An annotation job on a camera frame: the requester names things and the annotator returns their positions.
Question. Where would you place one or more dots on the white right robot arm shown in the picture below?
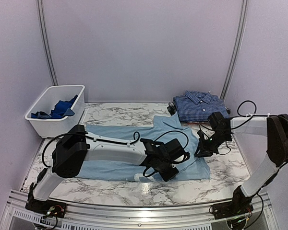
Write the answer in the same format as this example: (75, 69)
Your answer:
(273, 127)

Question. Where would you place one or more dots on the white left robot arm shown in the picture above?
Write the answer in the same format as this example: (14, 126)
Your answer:
(77, 146)

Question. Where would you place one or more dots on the left wall aluminium post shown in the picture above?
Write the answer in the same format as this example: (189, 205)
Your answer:
(45, 42)

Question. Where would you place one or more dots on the dark blue garment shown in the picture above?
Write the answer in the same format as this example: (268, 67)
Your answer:
(61, 110)

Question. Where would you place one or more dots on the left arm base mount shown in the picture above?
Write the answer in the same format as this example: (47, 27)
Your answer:
(47, 208)

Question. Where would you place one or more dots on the light blue garment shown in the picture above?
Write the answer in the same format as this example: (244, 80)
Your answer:
(164, 129)

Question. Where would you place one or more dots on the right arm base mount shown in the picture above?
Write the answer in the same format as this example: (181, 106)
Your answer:
(240, 204)

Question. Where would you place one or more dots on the aluminium front frame rail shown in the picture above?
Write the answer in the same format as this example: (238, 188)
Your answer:
(103, 217)

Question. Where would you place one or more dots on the white plastic laundry bin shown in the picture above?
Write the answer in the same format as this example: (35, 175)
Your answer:
(48, 128)

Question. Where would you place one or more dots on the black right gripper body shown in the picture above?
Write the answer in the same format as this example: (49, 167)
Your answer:
(211, 145)

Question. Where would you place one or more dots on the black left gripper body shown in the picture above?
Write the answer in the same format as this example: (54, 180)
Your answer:
(165, 175)

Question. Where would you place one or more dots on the blue checked shirt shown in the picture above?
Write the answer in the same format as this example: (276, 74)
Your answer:
(196, 106)

